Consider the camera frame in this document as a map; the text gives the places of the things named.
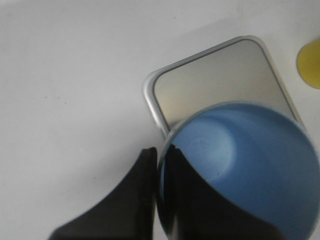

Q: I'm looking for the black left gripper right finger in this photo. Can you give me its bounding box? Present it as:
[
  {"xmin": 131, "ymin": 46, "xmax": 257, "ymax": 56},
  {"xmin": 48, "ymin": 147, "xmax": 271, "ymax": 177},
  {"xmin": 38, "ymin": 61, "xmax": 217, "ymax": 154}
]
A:
[{"xmin": 156, "ymin": 144, "xmax": 284, "ymax": 240}]

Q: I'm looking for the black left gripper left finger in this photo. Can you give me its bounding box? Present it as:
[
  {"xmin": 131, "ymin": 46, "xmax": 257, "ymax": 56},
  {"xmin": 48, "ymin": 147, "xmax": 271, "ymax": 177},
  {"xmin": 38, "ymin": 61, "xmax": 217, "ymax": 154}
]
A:
[{"xmin": 49, "ymin": 147, "xmax": 157, "ymax": 240}]

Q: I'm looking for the light blue plastic cup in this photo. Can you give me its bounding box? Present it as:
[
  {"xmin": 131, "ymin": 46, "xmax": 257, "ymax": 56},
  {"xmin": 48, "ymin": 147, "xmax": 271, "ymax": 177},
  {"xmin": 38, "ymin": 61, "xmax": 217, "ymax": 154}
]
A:
[{"xmin": 159, "ymin": 102, "xmax": 320, "ymax": 240}]

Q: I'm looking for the yellow squeeze bottle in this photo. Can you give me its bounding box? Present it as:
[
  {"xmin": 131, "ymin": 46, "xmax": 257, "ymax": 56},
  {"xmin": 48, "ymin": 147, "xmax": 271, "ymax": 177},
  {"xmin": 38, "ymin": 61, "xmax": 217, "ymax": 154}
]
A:
[{"xmin": 296, "ymin": 38, "xmax": 320, "ymax": 89}]

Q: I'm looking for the silver electronic kitchen scale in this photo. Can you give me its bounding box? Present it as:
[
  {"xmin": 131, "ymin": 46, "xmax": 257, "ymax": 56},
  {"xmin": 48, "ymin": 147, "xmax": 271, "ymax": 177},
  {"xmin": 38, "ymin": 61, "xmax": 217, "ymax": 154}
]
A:
[{"xmin": 143, "ymin": 35, "xmax": 301, "ymax": 135}]

